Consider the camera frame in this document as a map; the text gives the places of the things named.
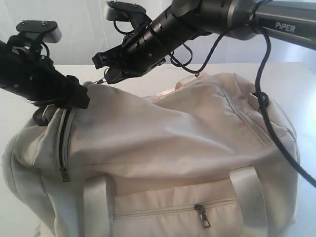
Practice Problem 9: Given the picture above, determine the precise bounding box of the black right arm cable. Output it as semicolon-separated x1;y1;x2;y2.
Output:
170;24;316;190

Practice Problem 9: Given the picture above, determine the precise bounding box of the beige duffel bag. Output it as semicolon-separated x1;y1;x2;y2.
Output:
2;73;298;237

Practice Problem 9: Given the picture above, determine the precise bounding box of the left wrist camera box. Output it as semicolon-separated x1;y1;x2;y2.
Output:
16;20;62;44

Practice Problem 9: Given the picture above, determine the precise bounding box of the white backdrop curtain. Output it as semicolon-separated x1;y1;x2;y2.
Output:
0;0;316;70

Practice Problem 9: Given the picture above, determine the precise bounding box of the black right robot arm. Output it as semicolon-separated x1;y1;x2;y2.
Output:
92;0;316;84

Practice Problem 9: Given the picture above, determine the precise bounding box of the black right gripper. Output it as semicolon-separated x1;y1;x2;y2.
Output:
92;17;184;84

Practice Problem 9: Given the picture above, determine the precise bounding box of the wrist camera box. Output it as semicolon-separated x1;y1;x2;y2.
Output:
104;0;147;24
16;20;62;44

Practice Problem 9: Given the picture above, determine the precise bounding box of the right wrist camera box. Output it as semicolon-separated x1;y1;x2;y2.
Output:
104;0;147;24

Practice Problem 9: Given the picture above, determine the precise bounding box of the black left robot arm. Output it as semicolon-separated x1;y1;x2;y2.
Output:
0;42;90;109

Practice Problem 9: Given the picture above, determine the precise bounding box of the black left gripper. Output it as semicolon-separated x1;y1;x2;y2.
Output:
9;56;90;109

